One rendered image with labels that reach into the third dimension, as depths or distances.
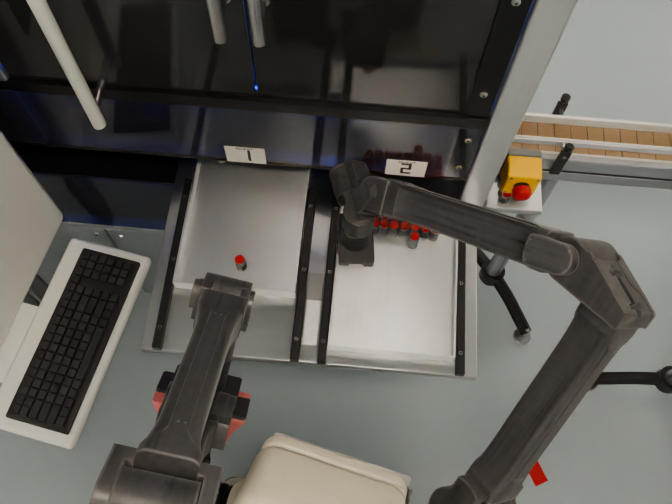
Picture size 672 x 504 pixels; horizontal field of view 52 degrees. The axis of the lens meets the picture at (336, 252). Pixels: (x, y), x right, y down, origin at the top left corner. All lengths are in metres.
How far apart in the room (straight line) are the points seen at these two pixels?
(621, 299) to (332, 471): 0.42
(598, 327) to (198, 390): 0.46
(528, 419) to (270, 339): 0.68
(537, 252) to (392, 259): 0.68
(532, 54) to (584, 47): 2.01
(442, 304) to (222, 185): 0.57
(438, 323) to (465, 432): 0.91
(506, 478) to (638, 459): 1.55
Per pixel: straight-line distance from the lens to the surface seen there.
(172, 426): 0.73
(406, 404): 2.33
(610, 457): 2.46
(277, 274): 1.50
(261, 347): 1.45
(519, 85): 1.25
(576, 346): 0.88
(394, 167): 1.46
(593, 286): 0.86
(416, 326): 1.47
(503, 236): 0.95
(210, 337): 0.85
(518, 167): 1.50
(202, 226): 1.56
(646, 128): 1.75
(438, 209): 1.03
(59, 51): 1.21
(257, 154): 1.47
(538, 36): 1.16
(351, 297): 1.47
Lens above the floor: 2.26
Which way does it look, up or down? 66 degrees down
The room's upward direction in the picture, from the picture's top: 3 degrees clockwise
